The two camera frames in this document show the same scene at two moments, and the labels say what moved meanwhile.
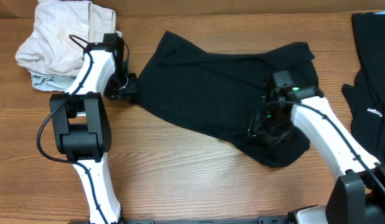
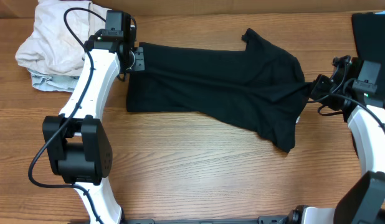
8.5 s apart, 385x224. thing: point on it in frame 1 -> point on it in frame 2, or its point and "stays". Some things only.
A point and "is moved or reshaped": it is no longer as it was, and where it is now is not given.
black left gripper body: (121, 84) -> (136, 60)
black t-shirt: (216, 94) is moved or reshaped
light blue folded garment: (51, 83) stays
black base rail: (262, 219) stays
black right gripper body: (275, 126) -> (321, 87)
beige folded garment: (61, 31) stays
